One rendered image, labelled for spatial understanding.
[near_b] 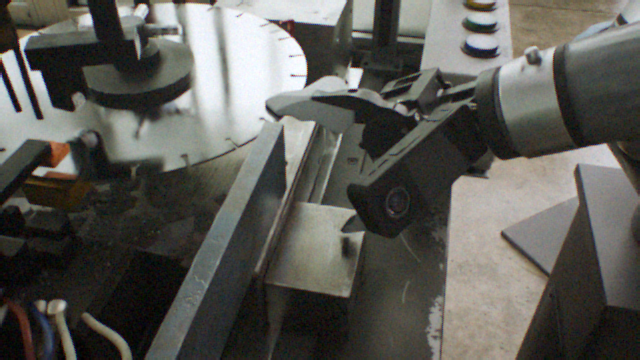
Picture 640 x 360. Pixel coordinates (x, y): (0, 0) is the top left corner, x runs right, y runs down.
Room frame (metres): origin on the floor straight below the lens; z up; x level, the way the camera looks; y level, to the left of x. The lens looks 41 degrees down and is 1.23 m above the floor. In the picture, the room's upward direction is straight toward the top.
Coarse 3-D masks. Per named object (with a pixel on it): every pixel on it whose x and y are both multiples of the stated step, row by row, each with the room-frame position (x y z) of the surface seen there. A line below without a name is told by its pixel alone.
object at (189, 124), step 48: (192, 48) 0.54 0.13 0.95; (240, 48) 0.54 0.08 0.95; (288, 48) 0.54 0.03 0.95; (0, 96) 0.45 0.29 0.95; (192, 96) 0.45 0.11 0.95; (240, 96) 0.45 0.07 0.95; (0, 144) 0.38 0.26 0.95; (96, 144) 0.37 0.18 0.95; (144, 144) 0.37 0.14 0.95; (192, 144) 0.37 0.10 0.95; (240, 144) 0.37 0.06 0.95
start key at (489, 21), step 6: (474, 12) 0.73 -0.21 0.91; (480, 12) 0.73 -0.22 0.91; (468, 18) 0.71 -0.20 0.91; (474, 18) 0.71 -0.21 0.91; (480, 18) 0.71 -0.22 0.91; (486, 18) 0.71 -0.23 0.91; (492, 18) 0.71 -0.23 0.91; (468, 24) 0.70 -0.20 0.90; (474, 24) 0.70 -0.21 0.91; (480, 24) 0.69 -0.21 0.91; (486, 24) 0.69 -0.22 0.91; (492, 24) 0.70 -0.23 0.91
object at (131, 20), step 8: (144, 8) 0.53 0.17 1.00; (128, 16) 0.50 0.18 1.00; (136, 16) 0.50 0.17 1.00; (144, 16) 0.53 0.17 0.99; (80, 24) 0.50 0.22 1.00; (88, 24) 0.50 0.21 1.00; (128, 24) 0.49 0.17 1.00; (136, 24) 0.49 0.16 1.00; (144, 24) 0.49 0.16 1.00; (152, 24) 0.49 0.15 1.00; (160, 24) 0.49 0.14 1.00; (168, 24) 0.49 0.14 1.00; (176, 24) 0.49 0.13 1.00; (144, 32) 0.49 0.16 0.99; (152, 32) 0.49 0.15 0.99; (160, 32) 0.49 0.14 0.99; (168, 32) 0.49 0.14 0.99; (176, 32) 0.49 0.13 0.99; (144, 40) 0.49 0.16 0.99; (144, 48) 0.49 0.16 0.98
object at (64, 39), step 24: (96, 0) 0.41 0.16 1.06; (96, 24) 0.41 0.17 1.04; (120, 24) 0.42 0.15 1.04; (24, 48) 0.40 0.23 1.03; (48, 48) 0.40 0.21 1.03; (72, 48) 0.40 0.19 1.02; (96, 48) 0.40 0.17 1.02; (120, 48) 0.41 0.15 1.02; (48, 72) 0.40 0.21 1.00; (72, 72) 0.42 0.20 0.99; (48, 96) 0.40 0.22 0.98
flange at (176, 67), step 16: (160, 48) 0.52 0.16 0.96; (176, 48) 0.52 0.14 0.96; (112, 64) 0.49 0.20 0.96; (128, 64) 0.47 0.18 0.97; (144, 64) 0.48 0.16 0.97; (160, 64) 0.49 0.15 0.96; (176, 64) 0.49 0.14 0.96; (192, 64) 0.49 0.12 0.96; (96, 80) 0.46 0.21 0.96; (112, 80) 0.46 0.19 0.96; (128, 80) 0.46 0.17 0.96; (144, 80) 0.46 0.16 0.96; (160, 80) 0.46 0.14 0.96; (176, 80) 0.46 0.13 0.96; (96, 96) 0.45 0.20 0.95; (112, 96) 0.44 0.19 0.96; (128, 96) 0.44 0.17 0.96; (144, 96) 0.44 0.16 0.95; (160, 96) 0.45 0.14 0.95
